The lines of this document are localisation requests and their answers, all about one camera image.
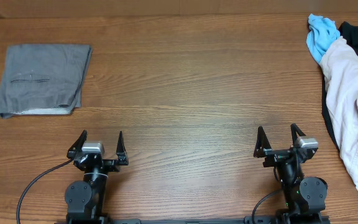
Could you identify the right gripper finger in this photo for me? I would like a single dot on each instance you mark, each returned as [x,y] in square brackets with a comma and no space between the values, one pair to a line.
[262,140]
[295,133]

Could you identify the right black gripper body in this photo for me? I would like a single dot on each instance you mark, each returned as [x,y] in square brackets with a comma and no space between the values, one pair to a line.
[276,156]

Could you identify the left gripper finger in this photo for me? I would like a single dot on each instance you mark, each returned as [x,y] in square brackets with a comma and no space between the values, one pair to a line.
[120,150]
[77,145]

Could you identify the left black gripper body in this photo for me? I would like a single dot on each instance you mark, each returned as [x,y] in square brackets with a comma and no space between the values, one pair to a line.
[109,166]

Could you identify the beige cotton shorts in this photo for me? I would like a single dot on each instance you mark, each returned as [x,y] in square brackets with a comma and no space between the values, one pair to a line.
[340,68]

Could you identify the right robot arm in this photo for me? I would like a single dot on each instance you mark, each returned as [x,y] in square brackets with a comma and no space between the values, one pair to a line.
[304,196]

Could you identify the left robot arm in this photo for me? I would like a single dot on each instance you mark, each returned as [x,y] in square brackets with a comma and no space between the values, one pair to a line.
[85,198]

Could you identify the folded grey shorts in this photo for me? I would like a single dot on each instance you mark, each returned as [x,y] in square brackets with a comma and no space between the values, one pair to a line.
[43,79]

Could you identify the light blue shirt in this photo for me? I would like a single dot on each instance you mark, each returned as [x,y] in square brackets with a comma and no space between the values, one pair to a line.
[323,32]

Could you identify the black garment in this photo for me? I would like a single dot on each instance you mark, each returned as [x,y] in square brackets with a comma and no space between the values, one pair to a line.
[350,33]

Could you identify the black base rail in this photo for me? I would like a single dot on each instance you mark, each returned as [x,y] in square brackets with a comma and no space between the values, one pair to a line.
[246,220]

